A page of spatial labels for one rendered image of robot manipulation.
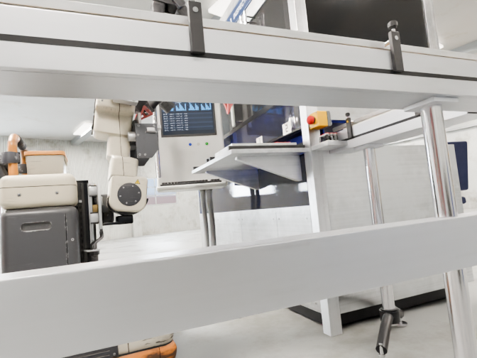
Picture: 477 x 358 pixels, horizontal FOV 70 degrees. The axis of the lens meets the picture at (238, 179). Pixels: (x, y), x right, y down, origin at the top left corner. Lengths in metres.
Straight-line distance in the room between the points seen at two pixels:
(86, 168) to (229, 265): 11.57
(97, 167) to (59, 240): 10.81
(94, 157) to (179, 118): 9.80
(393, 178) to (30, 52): 1.74
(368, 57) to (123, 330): 0.70
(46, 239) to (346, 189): 1.31
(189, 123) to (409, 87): 1.88
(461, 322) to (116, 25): 0.96
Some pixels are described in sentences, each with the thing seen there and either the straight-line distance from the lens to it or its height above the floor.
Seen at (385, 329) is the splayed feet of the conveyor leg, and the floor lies 0.10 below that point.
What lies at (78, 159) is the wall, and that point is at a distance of 12.10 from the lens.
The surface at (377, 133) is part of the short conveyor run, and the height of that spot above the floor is 0.87.
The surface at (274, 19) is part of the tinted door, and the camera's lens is 2.12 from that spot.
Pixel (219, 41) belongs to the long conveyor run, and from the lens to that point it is 0.65.
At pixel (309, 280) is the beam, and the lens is 0.69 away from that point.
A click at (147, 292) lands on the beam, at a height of 0.50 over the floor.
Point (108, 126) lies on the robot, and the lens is 1.68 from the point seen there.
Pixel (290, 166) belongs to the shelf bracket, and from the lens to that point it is 1.72.
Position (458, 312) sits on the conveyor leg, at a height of 0.33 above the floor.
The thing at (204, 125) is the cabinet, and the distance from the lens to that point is 2.55.
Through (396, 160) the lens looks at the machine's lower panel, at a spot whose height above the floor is 0.80.
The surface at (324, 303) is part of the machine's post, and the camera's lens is 1.75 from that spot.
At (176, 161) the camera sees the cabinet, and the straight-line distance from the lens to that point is 2.49.
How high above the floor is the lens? 0.62
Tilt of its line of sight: 5 degrees up
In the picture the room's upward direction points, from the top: 5 degrees counter-clockwise
